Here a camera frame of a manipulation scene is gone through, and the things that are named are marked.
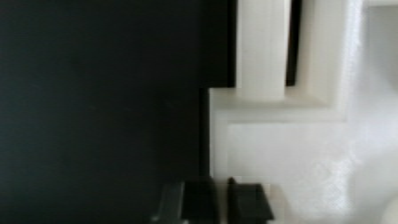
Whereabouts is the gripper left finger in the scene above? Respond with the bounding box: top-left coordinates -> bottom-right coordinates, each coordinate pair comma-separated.
149,179 -> 220,224

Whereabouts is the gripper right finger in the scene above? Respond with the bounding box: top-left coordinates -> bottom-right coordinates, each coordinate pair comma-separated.
227,178 -> 273,224

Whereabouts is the white chair seat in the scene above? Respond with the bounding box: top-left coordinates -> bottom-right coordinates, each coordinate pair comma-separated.
209,0 -> 398,224

